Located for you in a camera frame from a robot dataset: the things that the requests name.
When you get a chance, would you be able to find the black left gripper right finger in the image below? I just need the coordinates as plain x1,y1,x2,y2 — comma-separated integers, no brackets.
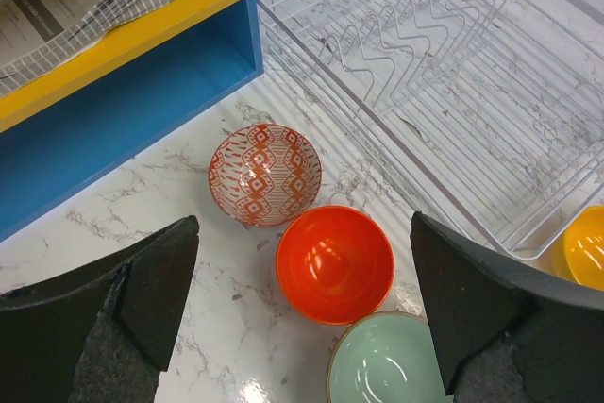
410,211,603,402

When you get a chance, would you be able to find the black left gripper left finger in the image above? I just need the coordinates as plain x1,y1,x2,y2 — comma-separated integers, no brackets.
1,215,199,402

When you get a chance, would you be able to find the mint green flower bowl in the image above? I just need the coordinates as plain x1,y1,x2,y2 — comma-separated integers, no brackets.
326,311,454,402

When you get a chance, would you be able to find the yellow-orange bowl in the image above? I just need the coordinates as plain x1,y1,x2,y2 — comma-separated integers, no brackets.
550,206,604,291

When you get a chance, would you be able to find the red-orange bowl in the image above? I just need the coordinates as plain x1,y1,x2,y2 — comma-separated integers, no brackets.
275,206,395,326

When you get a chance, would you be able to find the blue patterned red-inside bowl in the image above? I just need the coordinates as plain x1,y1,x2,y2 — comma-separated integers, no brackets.
209,124,323,227

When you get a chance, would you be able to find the blue shelf unit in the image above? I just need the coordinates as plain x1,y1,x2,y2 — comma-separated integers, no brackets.
1,0,263,238

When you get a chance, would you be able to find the white wire dish rack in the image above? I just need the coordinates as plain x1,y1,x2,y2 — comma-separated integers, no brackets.
258,0,603,262

